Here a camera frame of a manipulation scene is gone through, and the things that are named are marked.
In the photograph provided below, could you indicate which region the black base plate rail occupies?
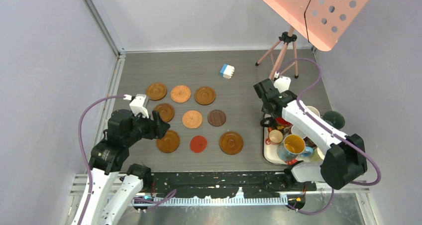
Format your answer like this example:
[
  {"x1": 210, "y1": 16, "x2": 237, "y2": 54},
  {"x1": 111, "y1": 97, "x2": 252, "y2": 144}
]
[{"x1": 70, "y1": 170, "x2": 370, "y2": 214}]

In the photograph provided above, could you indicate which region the brown ringed coaster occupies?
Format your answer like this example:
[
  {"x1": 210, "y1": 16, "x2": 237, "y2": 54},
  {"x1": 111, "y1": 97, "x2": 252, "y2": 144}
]
[
  {"x1": 219, "y1": 131, "x2": 244, "y2": 155},
  {"x1": 146, "y1": 83, "x2": 167, "y2": 101},
  {"x1": 156, "y1": 130, "x2": 180, "y2": 153},
  {"x1": 153, "y1": 103, "x2": 175, "y2": 122},
  {"x1": 195, "y1": 86, "x2": 216, "y2": 106}
]

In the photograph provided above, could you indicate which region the small white cup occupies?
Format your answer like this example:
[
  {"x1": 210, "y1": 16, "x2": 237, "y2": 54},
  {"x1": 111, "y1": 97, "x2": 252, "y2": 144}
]
[{"x1": 290, "y1": 125, "x2": 307, "y2": 139}]

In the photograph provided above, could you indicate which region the black floral mug red inside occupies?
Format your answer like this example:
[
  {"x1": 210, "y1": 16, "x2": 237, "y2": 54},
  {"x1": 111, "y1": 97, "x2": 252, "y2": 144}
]
[{"x1": 260, "y1": 117, "x2": 293, "y2": 133}]

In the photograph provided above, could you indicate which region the blue white toy block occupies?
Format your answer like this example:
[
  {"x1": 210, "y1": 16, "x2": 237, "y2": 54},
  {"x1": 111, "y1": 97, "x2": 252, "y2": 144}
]
[{"x1": 219, "y1": 64, "x2": 235, "y2": 79}]

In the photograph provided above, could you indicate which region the aluminium frame post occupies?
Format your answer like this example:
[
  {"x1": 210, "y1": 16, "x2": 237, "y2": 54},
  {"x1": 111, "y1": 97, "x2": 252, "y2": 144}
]
[{"x1": 82, "y1": 0, "x2": 125, "y2": 58}]

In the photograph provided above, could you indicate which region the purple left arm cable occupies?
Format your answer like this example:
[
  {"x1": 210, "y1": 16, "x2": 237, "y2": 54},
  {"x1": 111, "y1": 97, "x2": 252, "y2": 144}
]
[{"x1": 76, "y1": 95, "x2": 177, "y2": 225}]

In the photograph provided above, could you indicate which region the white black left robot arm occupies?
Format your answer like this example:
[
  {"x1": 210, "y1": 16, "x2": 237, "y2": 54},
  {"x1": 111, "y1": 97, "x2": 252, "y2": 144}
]
[{"x1": 73, "y1": 109, "x2": 170, "y2": 225}]

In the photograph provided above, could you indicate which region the pink music stand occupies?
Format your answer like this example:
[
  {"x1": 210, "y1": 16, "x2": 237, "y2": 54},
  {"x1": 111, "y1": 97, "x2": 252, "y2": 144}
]
[{"x1": 255, "y1": 0, "x2": 369, "y2": 79}]

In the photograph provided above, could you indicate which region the white tray black rim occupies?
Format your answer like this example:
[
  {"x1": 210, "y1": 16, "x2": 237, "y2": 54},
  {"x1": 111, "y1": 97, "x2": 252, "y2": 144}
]
[{"x1": 262, "y1": 127, "x2": 287, "y2": 165}]

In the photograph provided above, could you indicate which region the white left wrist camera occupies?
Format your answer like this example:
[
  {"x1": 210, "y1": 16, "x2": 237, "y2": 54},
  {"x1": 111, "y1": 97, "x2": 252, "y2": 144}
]
[{"x1": 123, "y1": 94, "x2": 149, "y2": 118}]

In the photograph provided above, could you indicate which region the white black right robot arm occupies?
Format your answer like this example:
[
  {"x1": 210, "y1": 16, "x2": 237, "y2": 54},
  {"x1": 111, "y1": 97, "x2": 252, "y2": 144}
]
[{"x1": 254, "y1": 79, "x2": 368, "y2": 191}]

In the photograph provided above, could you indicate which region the pale yellow green mug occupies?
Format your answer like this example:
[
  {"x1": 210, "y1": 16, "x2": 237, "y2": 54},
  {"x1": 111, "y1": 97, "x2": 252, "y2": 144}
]
[{"x1": 309, "y1": 147, "x2": 325, "y2": 162}]

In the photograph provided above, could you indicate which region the red apple paper coaster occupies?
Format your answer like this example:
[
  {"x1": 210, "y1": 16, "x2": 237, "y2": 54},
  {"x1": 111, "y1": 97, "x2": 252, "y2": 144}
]
[{"x1": 190, "y1": 135, "x2": 208, "y2": 153}]

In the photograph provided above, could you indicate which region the small orange cup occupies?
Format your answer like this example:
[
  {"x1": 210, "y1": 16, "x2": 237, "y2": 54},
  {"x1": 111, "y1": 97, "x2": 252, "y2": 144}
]
[{"x1": 265, "y1": 129, "x2": 284, "y2": 145}]

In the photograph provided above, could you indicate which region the blue butterfly plate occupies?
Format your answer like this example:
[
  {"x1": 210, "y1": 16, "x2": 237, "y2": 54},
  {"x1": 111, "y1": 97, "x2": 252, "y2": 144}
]
[{"x1": 277, "y1": 134, "x2": 314, "y2": 161}]

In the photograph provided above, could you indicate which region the dark walnut coaster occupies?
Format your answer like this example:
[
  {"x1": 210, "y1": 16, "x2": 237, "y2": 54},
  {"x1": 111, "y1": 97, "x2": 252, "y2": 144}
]
[{"x1": 207, "y1": 110, "x2": 226, "y2": 127}]

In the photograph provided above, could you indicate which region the woven rattan coaster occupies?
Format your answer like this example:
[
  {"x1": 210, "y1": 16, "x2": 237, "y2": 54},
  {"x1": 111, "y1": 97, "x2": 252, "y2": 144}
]
[
  {"x1": 182, "y1": 110, "x2": 203, "y2": 129},
  {"x1": 170, "y1": 85, "x2": 191, "y2": 103}
]

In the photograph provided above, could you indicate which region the cream green mug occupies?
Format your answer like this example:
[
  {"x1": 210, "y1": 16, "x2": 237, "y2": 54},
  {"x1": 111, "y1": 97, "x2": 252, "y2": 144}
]
[{"x1": 307, "y1": 106, "x2": 320, "y2": 118}]

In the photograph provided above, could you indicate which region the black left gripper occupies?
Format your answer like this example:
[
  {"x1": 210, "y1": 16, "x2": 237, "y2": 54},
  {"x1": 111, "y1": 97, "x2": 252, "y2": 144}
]
[{"x1": 124, "y1": 108, "x2": 170, "y2": 145}]

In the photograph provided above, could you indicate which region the dark green mug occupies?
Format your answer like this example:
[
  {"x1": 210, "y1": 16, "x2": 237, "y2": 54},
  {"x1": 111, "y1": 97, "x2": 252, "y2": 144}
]
[{"x1": 322, "y1": 111, "x2": 345, "y2": 129}]

